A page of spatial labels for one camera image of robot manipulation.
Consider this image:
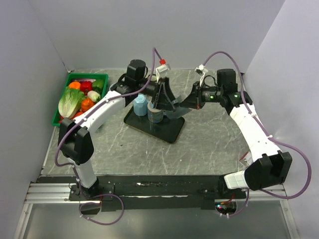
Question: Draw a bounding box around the orange toy carrot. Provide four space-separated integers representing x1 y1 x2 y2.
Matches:
71 111 84 120

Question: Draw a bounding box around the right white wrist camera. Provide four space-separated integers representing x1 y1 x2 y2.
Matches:
194 64 208 86

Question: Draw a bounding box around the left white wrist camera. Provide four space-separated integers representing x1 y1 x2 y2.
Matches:
156 59 171 82

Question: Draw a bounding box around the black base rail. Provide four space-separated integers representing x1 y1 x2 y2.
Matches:
69 175 246 212

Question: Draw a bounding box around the red toy pepper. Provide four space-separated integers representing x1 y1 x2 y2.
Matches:
80 81 93 96

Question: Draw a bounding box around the dark grey mug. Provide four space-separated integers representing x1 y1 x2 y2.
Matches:
164 95 192 119

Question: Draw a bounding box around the green toy pepper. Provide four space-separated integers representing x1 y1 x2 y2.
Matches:
92 79 105 92

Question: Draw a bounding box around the toy cabbage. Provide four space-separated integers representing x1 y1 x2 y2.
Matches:
58 88 85 119

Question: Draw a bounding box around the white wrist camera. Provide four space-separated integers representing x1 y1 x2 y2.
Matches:
194 64 208 86
156 59 171 82

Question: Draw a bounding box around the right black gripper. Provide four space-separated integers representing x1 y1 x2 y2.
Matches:
179 81 223 110

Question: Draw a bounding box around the black serving tray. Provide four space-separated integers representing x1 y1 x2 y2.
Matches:
124 108 185 144

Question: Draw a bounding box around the green plastic crate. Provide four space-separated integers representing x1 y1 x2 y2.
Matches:
52 73 108 127

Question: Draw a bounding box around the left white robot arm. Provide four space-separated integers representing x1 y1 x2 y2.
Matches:
58 59 185 200

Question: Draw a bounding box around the blue mug tan rim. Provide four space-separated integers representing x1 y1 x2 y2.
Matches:
148 101 164 123

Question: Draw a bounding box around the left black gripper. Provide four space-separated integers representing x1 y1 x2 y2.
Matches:
137 77 179 113

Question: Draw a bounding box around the light blue hexagonal mug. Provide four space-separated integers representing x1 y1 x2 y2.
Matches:
133 94 149 117

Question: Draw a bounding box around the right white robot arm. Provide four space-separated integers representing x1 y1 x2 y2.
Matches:
180 65 292 199

